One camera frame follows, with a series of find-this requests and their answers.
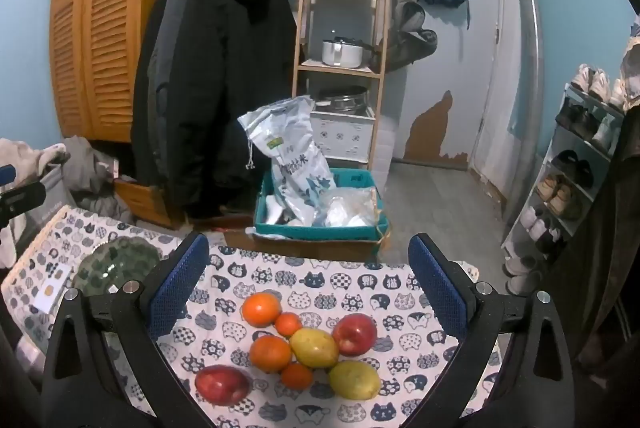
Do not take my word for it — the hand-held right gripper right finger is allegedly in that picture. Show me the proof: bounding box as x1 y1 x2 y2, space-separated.
407 232 576 428

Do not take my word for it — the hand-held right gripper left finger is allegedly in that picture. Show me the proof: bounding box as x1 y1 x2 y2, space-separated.
40 232 216 428

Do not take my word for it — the scalloped glass plate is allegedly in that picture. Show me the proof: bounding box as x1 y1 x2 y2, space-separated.
72 235 163 296

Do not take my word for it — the large orange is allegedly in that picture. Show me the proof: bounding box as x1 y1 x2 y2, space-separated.
249 335 293 374
242 292 282 328

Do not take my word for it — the red apple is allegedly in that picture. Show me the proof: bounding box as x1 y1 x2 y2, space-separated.
332 314 378 356
195 364 251 406

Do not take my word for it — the small tangerine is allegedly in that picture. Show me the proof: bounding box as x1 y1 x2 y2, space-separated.
280 362 314 390
274 312 304 338

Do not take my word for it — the grey fabric bag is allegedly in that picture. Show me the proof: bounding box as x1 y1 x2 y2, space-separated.
15 163 76 234

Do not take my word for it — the dark grey crumpled jacket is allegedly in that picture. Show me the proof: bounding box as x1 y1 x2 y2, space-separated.
62 135 136 224

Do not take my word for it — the cat print tablecloth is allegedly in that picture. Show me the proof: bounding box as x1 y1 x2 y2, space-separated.
0 205 501 428

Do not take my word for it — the wooden drawer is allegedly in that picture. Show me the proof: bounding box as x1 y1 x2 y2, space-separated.
114 178 186 229

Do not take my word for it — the white sticker sheet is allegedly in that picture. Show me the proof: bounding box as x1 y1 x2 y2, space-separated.
31 264 71 313

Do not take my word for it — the clear plastic bag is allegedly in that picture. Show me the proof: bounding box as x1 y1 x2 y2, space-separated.
320 187 383 226

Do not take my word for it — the cardboard box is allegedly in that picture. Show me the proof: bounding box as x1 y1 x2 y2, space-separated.
220 228 391 264

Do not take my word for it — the teal plastic basket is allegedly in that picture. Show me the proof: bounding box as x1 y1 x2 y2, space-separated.
253 167 391 243

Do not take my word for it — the white patterned box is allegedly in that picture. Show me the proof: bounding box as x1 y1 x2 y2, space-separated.
310 108 376 159

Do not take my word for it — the wooden louvered wardrobe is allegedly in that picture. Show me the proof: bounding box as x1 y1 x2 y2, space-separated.
47 0 191 144

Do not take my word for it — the white rice bag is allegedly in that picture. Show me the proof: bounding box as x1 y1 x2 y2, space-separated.
237 96 337 226

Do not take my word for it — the dark brown garment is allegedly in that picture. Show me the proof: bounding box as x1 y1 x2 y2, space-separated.
547 106 640 389

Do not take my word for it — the white shoe rack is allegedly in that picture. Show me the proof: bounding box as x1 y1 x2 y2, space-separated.
501 81 626 279

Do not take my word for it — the black hanging coat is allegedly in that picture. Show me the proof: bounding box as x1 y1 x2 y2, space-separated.
150 0 298 221

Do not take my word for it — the steel steamer pot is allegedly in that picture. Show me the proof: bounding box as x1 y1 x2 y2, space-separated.
312 86 371 114

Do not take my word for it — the pale blue door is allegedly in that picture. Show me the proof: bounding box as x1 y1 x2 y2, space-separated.
415 0 506 171

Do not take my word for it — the olive hanging bag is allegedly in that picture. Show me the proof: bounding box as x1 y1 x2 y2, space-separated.
385 1 441 72

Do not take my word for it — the silver pipe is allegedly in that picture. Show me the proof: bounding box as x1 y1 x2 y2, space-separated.
506 0 546 159

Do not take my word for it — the wooden shelf rack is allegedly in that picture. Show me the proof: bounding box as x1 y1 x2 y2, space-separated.
292 0 393 169

